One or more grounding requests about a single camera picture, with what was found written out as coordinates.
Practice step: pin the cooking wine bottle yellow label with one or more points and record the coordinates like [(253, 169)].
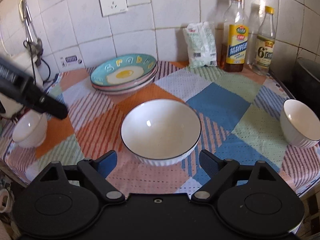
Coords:
[(235, 38)]

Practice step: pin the white plate with sun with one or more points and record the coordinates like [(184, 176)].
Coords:
[(128, 90)]

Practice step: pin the small white bowl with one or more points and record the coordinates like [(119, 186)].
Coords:
[(31, 130), (300, 125)]

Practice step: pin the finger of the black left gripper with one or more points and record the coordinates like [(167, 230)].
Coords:
[(53, 107)]

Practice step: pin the black wok with glass lid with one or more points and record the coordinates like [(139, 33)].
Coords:
[(306, 75)]

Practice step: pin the white wall socket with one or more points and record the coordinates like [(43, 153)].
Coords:
[(112, 7)]

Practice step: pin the large white bowl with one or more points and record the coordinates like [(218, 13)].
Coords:
[(161, 132)]

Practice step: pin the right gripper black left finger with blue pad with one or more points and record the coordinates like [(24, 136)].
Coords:
[(93, 174)]

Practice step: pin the hanging metal ladle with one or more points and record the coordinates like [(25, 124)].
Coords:
[(33, 43)]

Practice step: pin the teal fried egg plate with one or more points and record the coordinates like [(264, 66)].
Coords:
[(141, 60)]

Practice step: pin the white wall label sticker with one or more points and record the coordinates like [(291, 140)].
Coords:
[(70, 61)]

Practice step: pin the white bunny carrot plate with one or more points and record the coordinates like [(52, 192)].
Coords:
[(125, 86)]

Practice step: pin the white vinegar bottle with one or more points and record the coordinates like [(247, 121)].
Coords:
[(264, 45)]

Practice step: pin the patchwork tablecloth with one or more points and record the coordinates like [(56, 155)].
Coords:
[(239, 115)]

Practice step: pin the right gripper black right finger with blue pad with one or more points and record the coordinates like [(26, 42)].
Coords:
[(222, 176)]

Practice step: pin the white salt bag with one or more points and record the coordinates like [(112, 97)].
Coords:
[(201, 45)]

